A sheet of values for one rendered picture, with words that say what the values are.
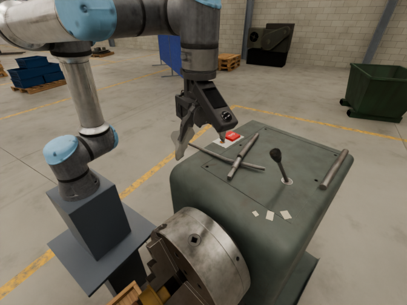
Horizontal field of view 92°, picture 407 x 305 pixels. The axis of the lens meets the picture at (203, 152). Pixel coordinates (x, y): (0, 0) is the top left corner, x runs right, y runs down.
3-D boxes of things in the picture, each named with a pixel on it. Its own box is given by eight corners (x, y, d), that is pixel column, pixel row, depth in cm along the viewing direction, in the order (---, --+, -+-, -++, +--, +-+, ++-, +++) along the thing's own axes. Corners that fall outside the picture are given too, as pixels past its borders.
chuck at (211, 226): (179, 238, 83) (179, 188, 63) (239, 304, 67) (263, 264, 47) (173, 243, 81) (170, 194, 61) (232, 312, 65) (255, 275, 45)
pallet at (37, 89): (54, 80, 641) (42, 53, 596) (71, 83, 616) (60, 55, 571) (12, 91, 550) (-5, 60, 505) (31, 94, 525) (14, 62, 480)
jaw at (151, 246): (180, 258, 61) (162, 225, 60) (188, 262, 57) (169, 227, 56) (149, 287, 55) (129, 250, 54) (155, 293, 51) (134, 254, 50)
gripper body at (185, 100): (199, 111, 54) (200, 64, 47) (220, 123, 48) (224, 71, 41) (175, 118, 50) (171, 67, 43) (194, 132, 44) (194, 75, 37)
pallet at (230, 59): (221, 63, 861) (222, 52, 836) (240, 65, 828) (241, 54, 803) (209, 69, 770) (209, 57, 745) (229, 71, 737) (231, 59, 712)
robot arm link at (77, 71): (76, 155, 86) (13, -3, 52) (106, 140, 96) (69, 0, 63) (94, 167, 81) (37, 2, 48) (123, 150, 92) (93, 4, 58)
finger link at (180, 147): (168, 151, 51) (185, 120, 50) (180, 163, 47) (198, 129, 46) (158, 148, 49) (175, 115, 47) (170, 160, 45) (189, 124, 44)
